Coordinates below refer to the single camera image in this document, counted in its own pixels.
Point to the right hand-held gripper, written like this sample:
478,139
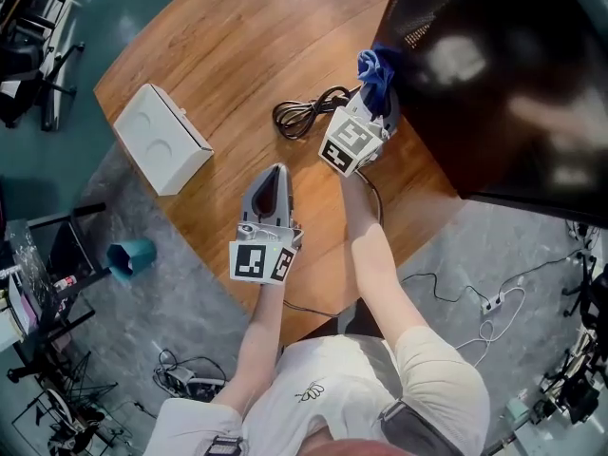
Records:
349,143

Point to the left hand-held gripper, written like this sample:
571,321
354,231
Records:
252,261

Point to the blue cleaning cloth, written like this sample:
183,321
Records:
377,71

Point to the large black monitor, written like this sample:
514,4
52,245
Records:
499,17

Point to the person's right forearm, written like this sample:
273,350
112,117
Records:
375,264

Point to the person's left forearm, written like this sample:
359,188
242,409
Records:
259,340

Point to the white cardboard box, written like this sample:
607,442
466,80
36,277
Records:
159,138

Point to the teal waste bin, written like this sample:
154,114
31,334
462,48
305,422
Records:
138,257

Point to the white t-shirt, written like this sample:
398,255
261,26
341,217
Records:
332,392

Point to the black metal side table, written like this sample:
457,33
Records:
62,254

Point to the white power strip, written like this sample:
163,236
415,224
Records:
492,303

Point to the black office chair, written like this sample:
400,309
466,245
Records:
24,69

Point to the black swivel chair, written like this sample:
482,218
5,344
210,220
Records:
594,297

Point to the small teal box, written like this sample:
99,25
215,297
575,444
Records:
516,409

